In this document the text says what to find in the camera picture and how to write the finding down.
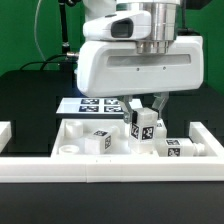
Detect white left corner block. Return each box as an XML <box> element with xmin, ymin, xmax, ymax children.
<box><xmin>0</xmin><ymin>121</ymin><xmax>12</xmax><ymax>153</ymax></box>

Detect white U-shaped obstacle fence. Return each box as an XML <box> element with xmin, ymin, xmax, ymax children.
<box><xmin>0</xmin><ymin>122</ymin><xmax>224</xmax><ymax>183</ymax></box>

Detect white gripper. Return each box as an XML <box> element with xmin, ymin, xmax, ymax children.
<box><xmin>77</xmin><ymin>0</ymin><xmax>204</xmax><ymax>124</ymax></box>

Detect white sheet with fiducial tags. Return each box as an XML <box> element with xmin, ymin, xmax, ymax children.
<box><xmin>57</xmin><ymin>98</ymin><xmax>123</xmax><ymax>114</ymax></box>

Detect black cables at base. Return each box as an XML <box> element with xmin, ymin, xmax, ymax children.
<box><xmin>19</xmin><ymin>51</ymin><xmax>81</xmax><ymax>72</ymax></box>

